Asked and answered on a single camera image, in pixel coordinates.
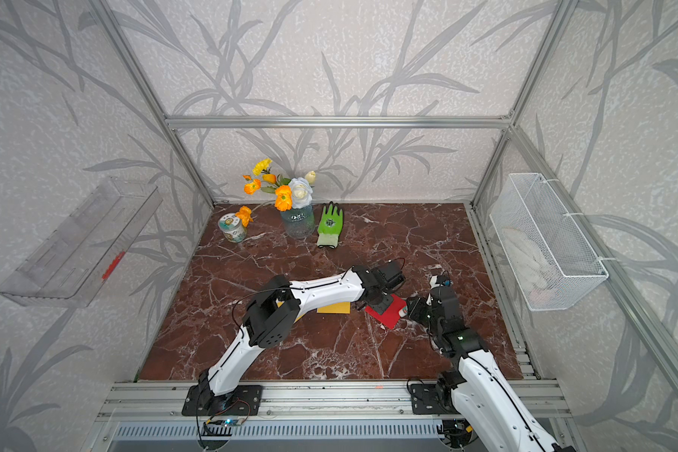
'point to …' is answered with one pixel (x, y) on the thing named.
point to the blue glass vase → (299, 222)
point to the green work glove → (330, 224)
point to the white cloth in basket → (541, 283)
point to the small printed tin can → (233, 227)
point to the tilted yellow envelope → (280, 303)
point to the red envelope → (391, 315)
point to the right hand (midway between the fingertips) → (408, 299)
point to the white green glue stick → (403, 312)
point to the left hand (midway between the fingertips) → (381, 304)
